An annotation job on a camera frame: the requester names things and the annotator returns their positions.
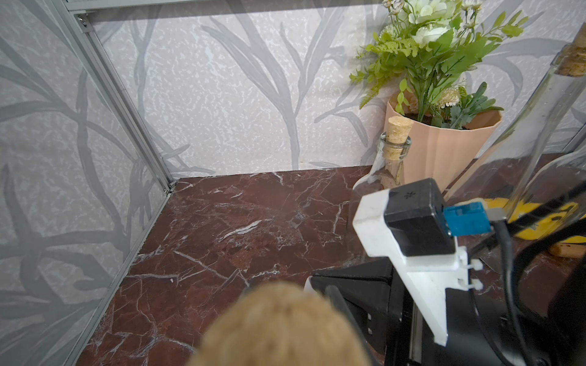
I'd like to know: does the short glass bottle gold label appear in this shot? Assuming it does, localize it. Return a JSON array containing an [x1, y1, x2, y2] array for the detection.
[[344, 115, 414, 264]]

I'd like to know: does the pink flower pot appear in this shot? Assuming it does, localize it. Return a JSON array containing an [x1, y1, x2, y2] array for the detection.
[[384, 92, 502, 192]]

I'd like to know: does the glass bottle with red label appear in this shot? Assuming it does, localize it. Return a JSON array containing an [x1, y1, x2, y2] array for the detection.
[[187, 282, 372, 365]]

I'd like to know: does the yellow gardening glove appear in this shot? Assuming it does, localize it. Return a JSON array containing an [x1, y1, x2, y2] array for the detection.
[[483, 198, 585, 244]]

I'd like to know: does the green artificial plant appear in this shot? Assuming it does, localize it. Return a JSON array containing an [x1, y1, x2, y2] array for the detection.
[[349, 1, 529, 130]]

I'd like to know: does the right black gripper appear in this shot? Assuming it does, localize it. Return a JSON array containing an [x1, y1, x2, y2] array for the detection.
[[310, 259, 525, 365]]

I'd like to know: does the blue hand rake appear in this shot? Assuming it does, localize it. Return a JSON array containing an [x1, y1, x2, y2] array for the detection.
[[548, 242, 586, 259]]

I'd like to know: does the tall slim glass bottle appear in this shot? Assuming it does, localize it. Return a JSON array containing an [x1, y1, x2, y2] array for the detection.
[[446, 25, 585, 218]]

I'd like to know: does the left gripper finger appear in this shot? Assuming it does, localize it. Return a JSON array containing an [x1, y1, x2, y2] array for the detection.
[[324, 285, 380, 366]]

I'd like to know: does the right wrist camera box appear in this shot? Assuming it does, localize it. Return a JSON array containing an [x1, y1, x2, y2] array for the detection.
[[353, 178, 506, 346]]

